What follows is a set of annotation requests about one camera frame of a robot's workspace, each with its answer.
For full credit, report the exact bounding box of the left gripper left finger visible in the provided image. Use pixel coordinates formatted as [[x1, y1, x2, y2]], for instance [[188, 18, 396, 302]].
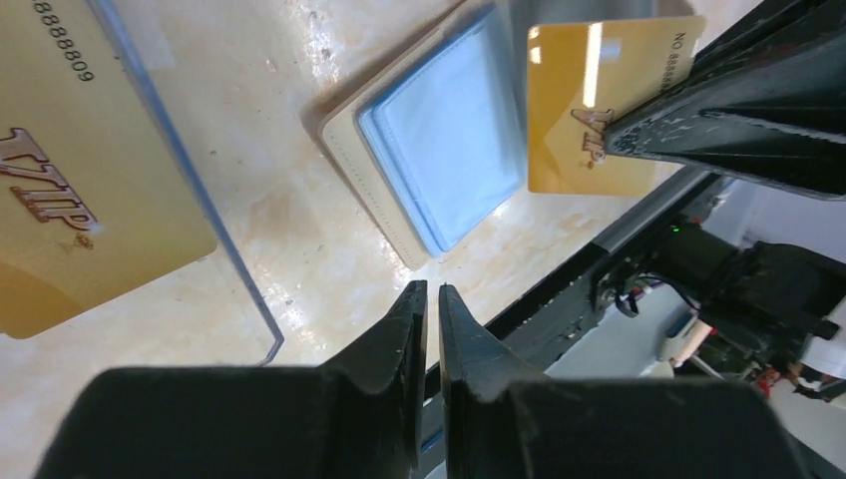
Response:
[[36, 280, 427, 478]]

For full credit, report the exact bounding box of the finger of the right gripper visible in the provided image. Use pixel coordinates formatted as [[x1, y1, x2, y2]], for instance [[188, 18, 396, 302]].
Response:
[[605, 0, 845, 201]]

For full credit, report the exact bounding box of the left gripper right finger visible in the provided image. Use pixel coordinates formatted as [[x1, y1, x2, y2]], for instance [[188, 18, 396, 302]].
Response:
[[438, 284, 809, 478]]

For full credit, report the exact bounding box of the clear plastic card tray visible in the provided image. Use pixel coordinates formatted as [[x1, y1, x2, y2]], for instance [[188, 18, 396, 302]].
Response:
[[86, 0, 286, 368]]

